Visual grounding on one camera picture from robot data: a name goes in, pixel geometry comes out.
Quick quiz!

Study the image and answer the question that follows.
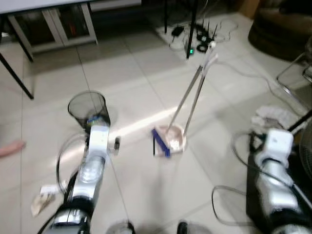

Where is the beige long-handled dustpan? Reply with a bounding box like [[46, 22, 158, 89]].
[[155, 49, 217, 157]]

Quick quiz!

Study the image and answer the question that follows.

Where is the blue bristle broom silver handle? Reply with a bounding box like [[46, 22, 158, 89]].
[[152, 42, 217, 158]]

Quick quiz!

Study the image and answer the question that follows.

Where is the crumpled white cloth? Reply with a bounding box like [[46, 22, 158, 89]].
[[251, 105, 299, 131]]

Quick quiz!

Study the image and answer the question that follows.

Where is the black metal rod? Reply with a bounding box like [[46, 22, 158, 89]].
[[288, 111, 312, 132]]

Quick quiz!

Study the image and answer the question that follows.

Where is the black equipment box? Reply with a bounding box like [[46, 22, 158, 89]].
[[246, 146, 312, 230]]

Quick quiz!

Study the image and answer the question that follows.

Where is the grey robot right foot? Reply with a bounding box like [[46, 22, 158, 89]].
[[176, 221, 215, 234]]

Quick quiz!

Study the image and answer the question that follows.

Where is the grey robot foot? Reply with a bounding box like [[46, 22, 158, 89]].
[[106, 221, 136, 234], [176, 221, 215, 234]]

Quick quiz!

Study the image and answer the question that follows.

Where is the dark brown sofa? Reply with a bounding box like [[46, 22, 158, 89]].
[[248, 0, 312, 61]]

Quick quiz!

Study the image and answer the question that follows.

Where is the white power strip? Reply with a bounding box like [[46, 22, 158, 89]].
[[183, 39, 199, 60]]

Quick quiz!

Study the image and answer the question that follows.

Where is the black router with antennas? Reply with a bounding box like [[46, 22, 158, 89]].
[[195, 19, 220, 44]]

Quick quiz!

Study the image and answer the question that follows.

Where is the brown cardboard box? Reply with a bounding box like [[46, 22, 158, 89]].
[[238, 0, 261, 20]]

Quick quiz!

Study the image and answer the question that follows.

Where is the black power adapter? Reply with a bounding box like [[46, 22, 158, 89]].
[[171, 25, 185, 37]]

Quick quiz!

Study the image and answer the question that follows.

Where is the blue printed wrapper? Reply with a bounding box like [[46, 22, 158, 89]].
[[87, 116, 109, 129]]

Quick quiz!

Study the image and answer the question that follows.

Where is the grey robot left foot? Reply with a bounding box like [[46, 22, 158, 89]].
[[106, 221, 136, 234]]

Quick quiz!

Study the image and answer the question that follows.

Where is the black mesh wastebasket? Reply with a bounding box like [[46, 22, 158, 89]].
[[68, 91, 111, 131]]

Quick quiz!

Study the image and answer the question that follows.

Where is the person bare foot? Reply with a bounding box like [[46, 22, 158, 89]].
[[0, 140, 26, 158]]

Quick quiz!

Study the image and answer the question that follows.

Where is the white glass-door cabinet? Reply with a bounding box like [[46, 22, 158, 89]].
[[7, 2, 98, 55]]

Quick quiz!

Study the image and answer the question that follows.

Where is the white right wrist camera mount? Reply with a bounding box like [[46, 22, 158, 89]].
[[255, 129, 294, 166]]

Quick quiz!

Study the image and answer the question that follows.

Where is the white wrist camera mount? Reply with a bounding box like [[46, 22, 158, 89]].
[[255, 129, 294, 166], [89, 125, 111, 153]]

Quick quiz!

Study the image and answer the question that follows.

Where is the long thin floor cable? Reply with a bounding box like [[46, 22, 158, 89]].
[[215, 58, 294, 105]]

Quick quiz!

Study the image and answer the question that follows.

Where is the metal frame chair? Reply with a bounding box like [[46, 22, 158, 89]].
[[276, 49, 312, 105]]

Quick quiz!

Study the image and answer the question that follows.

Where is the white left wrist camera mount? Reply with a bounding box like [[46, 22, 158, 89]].
[[89, 125, 111, 153]]

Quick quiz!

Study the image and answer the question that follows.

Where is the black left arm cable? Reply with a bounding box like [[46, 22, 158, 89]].
[[55, 133, 92, 196]]

